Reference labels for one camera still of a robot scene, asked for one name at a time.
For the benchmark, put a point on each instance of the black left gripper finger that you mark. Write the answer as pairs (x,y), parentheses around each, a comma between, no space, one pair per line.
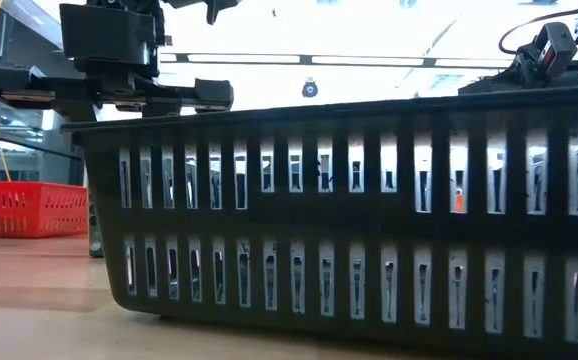
(214,95)
(9,85)

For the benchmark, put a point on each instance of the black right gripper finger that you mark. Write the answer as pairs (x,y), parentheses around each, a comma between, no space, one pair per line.
(484,87)

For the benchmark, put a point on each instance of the red plastic basket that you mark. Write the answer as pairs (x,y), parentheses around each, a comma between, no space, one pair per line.
(24,210)

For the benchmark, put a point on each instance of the black slotted plastic basket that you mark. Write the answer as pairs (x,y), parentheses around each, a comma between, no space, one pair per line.
(319,225)

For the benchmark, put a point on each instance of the orange plastic basket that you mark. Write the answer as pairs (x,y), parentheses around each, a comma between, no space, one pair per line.
(459,202)

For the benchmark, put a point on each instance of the black round ceiling camera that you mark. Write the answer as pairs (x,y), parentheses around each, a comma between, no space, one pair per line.
(310,89)

